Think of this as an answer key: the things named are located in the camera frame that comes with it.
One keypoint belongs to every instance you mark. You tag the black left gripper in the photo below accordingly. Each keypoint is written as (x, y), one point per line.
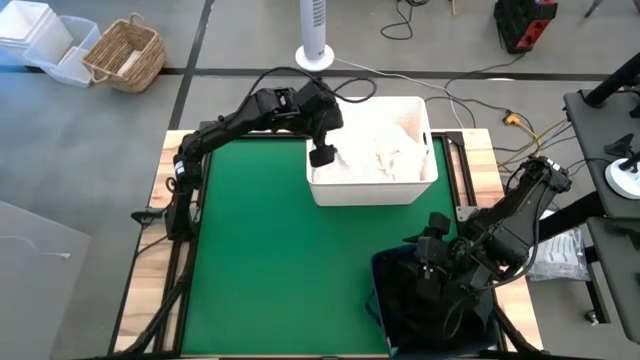
(322, 112)

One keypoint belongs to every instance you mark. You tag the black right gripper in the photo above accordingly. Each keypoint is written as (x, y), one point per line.
(442, 265)

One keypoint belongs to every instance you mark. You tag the large white lace garment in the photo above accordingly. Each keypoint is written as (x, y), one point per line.
(380, 150)

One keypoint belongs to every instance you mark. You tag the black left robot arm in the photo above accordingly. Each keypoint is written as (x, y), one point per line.
(225, 127)

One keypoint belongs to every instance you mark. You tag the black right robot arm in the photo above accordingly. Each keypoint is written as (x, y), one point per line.
(520, 210)

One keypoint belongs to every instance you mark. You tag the navy blue fabric bin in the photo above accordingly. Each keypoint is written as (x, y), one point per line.
(375, 280)

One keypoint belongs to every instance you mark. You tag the white plastic laundry basket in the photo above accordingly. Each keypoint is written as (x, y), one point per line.
(370, 192)

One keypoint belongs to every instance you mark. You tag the white tower fan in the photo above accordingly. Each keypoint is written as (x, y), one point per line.
(314, 30)

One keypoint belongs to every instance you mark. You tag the green table mat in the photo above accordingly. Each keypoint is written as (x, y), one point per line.
(280, 250)

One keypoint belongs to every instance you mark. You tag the clear plastic bag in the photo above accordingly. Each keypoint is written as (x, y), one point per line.
(560, 257)

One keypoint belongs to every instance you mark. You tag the small metal floor foot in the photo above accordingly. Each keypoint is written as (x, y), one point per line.
(591, 316)

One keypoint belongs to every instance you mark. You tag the black side table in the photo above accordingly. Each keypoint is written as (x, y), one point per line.
(595, 150)

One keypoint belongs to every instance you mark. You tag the wicker basket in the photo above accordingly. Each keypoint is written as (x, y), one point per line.
(125, 52)

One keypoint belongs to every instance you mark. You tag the dark grey table panel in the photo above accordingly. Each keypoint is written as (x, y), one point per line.
(620, 280)

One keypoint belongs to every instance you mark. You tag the white round device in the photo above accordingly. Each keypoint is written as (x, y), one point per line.
(625, 182)

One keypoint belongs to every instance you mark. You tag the black and red crate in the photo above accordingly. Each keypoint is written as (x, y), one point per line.
(522, 25)

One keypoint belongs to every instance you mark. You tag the clear plastic storage bin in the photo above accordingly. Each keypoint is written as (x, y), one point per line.
(80, 45)

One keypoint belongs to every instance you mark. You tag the black slanted pole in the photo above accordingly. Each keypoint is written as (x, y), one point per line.
(615, 82)

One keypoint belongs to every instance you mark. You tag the stacked white plastic bins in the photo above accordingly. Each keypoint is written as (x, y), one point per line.
(25, 25)

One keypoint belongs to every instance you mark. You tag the translucent floor sheet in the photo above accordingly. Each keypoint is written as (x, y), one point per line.
(35, 280)

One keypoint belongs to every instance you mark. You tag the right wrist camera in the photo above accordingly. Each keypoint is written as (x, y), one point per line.
(440, 223)

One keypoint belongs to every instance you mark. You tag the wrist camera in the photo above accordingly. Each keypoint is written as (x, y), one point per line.
(440, 223)
(322, 156)

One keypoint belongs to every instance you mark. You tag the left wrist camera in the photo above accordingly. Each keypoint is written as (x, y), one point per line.
(322, 156)

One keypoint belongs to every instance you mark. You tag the grey metal bracket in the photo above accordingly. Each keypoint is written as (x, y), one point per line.
(462, 212)

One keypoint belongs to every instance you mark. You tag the black clamp mount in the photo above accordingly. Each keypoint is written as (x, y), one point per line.
(620, 147)

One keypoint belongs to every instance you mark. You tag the black aluminium table frame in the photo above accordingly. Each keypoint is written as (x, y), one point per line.
(176, 290)

